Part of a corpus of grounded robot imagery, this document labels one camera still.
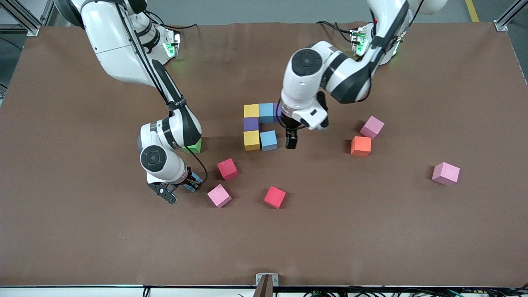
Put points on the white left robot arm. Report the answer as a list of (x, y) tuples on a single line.
[(301, 90)]

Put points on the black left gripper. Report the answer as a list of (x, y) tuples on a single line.
[(290, 126)]

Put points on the pink foam cube with dimples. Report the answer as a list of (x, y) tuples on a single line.
[(445, 173)]

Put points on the yellow foam cube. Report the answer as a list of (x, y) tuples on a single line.
[(251, 110), (251, 140)]

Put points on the red foam cube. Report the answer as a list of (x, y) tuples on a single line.
[(274, 197), (227, 169)]

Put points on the green foam cube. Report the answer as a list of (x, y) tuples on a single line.
[(194, 146)]

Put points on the grey metal camera bracket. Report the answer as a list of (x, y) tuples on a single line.
[(259, 277)]

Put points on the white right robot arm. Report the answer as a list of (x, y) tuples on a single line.
[(111, 41)]

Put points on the orange foam cube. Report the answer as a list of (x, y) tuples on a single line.
[(361, 146)]

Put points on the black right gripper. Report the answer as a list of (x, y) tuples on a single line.
[(191, 180)]

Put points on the aluminium frame profile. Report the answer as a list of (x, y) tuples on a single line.
[(501, 25), (33, 29)]

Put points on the purple foam cube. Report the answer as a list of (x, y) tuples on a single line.
[(276, 112), (251, 123)]

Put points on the blue foam cube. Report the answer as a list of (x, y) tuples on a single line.
[(198, 178), (266, 112), (268, 140)]

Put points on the brown table mat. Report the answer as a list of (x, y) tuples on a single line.
[(264, 247)]

